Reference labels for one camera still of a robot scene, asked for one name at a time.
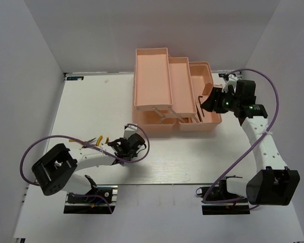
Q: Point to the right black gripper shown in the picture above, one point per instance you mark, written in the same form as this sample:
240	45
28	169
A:
217	94

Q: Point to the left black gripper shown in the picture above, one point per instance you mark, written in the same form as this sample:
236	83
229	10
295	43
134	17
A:
122	139

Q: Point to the long brown hex key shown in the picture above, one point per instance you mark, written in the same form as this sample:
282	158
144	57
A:
200	103

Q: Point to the yellow needle-nose pliers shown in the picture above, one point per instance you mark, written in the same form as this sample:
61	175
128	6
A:
101	141

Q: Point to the pink plastic toolbox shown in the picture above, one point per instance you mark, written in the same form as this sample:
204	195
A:
166	90

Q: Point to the short-leg brown hex key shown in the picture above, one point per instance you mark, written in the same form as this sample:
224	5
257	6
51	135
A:
191	120

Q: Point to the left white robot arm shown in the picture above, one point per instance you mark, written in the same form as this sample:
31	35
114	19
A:
56	170

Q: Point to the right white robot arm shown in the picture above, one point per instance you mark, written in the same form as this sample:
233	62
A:
274	183

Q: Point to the yellow side cutter pliers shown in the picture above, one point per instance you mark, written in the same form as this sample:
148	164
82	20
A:
84	143

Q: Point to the left blue table label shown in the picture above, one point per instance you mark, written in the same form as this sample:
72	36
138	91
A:
75	78

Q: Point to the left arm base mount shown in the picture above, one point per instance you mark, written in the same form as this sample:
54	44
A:
98	201

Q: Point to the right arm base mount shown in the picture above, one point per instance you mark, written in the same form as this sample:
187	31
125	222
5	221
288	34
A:
222	203

